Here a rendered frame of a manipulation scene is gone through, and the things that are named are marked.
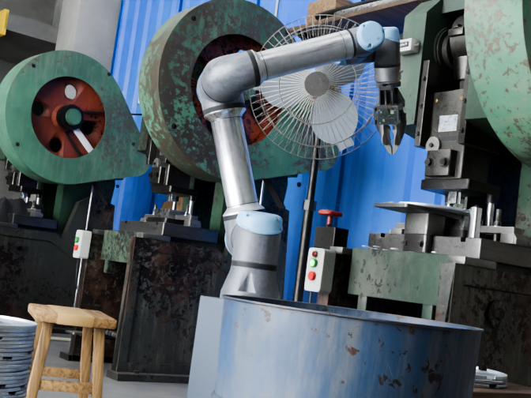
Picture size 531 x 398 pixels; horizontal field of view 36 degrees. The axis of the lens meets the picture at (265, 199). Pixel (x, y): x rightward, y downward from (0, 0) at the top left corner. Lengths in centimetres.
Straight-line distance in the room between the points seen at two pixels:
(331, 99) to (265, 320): 220
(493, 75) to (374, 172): 235
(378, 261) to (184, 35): 153
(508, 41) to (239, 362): 125
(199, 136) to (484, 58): 167
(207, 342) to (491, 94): 98
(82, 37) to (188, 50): 390
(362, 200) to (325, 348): 345
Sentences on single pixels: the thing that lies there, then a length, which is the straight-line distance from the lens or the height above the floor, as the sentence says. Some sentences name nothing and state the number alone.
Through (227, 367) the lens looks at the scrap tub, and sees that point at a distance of 127.
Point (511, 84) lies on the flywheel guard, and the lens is 222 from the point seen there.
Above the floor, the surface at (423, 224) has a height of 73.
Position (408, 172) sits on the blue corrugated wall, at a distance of 436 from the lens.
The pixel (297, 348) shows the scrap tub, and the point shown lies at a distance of 117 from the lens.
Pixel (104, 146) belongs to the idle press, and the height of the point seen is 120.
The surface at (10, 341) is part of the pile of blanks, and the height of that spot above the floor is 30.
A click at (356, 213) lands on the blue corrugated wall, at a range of 460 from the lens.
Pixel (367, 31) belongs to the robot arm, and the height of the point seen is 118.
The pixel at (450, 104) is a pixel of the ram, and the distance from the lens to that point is 266.
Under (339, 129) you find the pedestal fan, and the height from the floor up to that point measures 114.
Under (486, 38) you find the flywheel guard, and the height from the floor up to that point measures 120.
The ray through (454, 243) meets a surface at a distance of 246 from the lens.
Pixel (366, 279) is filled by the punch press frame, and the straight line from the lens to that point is 256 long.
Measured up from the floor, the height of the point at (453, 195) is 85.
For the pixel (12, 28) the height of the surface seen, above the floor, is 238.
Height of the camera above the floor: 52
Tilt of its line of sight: 5 degrees up
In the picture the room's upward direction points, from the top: 7 degrees clockwise
